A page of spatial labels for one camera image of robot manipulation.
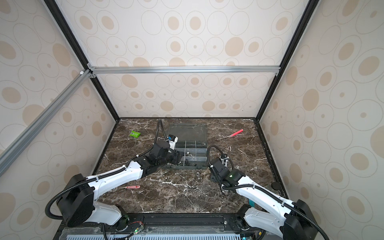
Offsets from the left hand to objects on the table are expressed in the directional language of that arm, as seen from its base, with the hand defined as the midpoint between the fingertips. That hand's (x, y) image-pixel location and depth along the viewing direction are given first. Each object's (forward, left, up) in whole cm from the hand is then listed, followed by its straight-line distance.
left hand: (184, 150), depth 82 cm
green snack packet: (+23, +38, -15) cm, 47 cm away
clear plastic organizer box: (+17, -4, -15) cm, 24 cm away
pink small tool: (-15, +30, -16) cm, 37 cm away
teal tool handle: (-30, -26, +16) cm, 42 cm away
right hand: (-9, -18, -9) cm, 22 cm away
